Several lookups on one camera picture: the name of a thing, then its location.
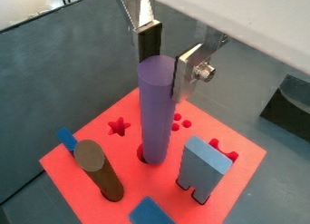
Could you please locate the dark blue flat block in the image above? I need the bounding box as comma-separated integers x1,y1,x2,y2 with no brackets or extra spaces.
128,196,176,224

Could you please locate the red shape board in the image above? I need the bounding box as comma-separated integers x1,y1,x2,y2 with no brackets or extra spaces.
40,88,264,224

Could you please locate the small dark blue block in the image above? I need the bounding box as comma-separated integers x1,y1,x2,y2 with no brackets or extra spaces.
56,127,77,153

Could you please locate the black curved holder bracket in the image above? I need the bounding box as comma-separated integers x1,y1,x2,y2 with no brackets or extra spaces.
260,75,310,142

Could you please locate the light blue notched block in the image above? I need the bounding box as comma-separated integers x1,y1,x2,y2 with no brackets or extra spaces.
175,135,232,205

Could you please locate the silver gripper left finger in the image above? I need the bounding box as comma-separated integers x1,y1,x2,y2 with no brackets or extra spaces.
121,0,161,62

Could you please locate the dark brown cylinder peg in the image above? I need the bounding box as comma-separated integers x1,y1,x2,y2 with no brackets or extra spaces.
73,140,124,202

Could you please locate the purple cylinder peg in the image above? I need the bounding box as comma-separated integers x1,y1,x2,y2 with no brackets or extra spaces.
137,55,175,165

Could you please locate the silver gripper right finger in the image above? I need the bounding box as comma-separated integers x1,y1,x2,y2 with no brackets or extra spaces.
172,22,228,102

